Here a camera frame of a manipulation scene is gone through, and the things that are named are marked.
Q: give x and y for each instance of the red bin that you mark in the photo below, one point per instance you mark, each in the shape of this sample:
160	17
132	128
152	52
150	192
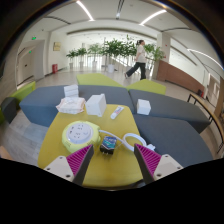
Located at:
54	69

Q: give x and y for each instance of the small white cube box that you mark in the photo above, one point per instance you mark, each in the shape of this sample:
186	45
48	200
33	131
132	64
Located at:
143	107

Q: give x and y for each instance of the ceiling light strips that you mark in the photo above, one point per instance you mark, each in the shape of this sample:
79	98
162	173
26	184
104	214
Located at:
85	10

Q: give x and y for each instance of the wooden bench with black frame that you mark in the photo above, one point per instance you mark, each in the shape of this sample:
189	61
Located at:
203	105

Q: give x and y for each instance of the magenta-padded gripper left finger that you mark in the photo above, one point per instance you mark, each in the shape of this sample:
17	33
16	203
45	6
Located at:
75	163

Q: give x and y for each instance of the round yellow-green power strip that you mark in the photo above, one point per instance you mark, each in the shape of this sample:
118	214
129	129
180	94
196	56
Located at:
80	135

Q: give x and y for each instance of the stacked white tissue packs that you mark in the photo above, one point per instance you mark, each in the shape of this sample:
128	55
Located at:
71	90

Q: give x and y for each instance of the large white box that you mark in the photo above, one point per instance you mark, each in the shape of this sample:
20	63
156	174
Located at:
95	105

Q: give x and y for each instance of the green exit sign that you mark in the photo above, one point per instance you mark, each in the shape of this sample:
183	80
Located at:
34	38

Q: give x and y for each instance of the person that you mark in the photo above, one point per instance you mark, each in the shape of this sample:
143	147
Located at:
140	55

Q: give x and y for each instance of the green sofa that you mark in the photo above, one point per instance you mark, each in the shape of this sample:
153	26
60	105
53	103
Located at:
23	91

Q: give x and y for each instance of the small white tube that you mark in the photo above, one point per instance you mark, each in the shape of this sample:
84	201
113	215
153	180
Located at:
116	112

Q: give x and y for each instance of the row of potted plants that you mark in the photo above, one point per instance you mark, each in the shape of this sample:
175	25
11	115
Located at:
115	48

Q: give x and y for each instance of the dark multi-port charger block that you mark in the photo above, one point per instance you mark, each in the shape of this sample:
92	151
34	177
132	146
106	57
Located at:
108	144

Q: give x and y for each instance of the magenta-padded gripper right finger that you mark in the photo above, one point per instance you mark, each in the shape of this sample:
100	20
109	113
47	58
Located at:
151	161

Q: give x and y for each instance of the wet wipes pack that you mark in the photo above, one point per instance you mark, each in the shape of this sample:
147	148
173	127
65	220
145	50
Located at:
70	105

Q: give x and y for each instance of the dark grey ottoman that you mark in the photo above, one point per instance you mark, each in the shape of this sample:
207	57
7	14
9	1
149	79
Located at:
9	109

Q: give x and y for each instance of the green upholstered bench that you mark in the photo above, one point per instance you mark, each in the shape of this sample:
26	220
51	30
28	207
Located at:
96	80
148	86

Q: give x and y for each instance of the framed wall picture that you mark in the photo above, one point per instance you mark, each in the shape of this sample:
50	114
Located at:
57	46

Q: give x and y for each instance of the long grey upholstered bench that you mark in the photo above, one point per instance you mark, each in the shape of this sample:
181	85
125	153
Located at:
40	105

